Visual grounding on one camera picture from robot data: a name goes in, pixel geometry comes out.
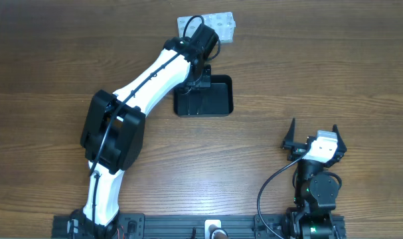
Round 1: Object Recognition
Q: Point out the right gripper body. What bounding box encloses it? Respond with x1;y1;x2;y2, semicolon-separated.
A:
287;135;317;163

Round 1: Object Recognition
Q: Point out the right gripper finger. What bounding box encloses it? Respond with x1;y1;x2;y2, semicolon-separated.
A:
280;118;296;149
331;123;348;157

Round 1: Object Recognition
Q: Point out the black tray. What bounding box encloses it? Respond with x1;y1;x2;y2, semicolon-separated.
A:
173;74;234;118

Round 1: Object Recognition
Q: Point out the white test tube rack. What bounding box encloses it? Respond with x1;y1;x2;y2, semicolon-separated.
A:
177;11;237;44

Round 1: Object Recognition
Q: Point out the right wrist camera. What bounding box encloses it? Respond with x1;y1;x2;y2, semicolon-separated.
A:
309;129;339;163

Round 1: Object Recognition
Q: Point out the black cable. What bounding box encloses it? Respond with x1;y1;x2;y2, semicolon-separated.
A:
89;14;221;177
256;149;311;239

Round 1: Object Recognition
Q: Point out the mounting rail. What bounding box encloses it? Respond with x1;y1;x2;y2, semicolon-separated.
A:
51;212;347;239

